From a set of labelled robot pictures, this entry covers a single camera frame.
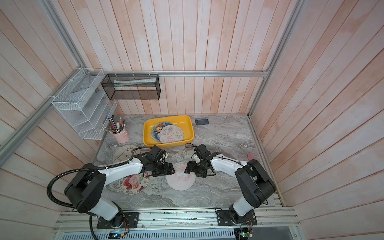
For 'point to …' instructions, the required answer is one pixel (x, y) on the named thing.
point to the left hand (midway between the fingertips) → (169, 174)
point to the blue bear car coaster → (156, 129)
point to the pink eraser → (250, 156)
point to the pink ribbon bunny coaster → (170, 133)
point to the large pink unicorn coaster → (179, 180)
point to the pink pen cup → (118, 130)
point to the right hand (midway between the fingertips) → (190, 172)
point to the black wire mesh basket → (132, 86)
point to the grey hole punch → (201, 121)
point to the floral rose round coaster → (134, 184)
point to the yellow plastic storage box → (184, 122)
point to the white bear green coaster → (123, 153)
